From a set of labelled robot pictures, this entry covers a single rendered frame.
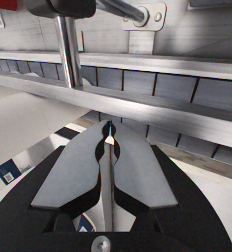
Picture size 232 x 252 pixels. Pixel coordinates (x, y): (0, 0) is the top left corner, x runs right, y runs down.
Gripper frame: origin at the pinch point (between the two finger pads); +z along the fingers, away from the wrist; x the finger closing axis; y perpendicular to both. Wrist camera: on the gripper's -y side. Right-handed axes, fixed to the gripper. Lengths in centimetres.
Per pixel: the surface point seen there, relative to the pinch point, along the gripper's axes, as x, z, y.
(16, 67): -19.2, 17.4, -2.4
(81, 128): -4.3, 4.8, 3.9
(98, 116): -2.2, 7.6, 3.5
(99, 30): -1.8, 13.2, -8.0
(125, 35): 1.9, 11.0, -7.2
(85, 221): -10, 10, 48
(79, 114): -4.0, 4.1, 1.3
